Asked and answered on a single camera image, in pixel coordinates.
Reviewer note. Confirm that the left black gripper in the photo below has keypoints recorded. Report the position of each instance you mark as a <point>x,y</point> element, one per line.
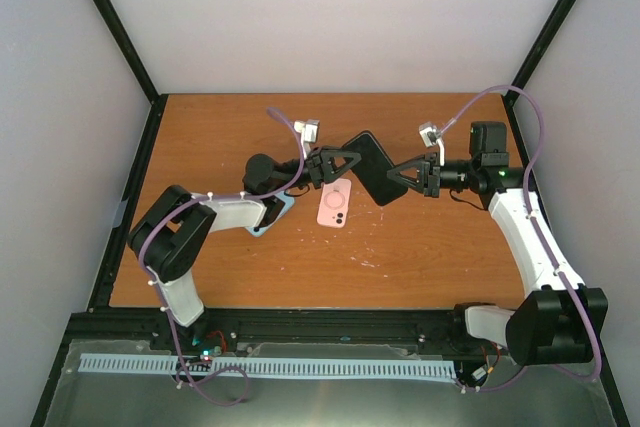
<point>320,168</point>

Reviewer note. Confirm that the black phone case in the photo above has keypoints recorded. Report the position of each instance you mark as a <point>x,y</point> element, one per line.
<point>372,169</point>

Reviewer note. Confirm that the black frame post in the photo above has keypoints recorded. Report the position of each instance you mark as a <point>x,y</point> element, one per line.
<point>123,41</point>
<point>545,37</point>

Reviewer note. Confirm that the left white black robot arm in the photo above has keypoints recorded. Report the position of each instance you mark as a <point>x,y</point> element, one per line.
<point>170,235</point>

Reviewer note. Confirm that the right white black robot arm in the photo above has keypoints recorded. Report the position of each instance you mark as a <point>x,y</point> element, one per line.
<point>560,319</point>

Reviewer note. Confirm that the light blue slotted cable duct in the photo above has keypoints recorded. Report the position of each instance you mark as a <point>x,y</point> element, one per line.
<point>273,368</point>

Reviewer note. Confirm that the pink phone case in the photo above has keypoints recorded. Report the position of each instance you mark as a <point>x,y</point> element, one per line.
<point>334,204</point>

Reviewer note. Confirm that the right black frame post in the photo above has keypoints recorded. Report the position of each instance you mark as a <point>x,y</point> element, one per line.
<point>545,37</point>

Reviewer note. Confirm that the left black frame post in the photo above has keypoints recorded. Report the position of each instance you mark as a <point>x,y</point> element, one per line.
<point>123,41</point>

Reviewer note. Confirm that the metal base plate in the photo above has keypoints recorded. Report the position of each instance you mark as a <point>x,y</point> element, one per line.
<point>540,396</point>

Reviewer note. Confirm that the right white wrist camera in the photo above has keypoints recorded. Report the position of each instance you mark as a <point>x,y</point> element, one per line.
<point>432,138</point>

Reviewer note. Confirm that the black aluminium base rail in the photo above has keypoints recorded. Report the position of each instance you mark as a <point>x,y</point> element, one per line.
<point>426,332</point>

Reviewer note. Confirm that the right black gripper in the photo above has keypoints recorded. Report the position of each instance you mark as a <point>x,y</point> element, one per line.
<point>431,159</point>

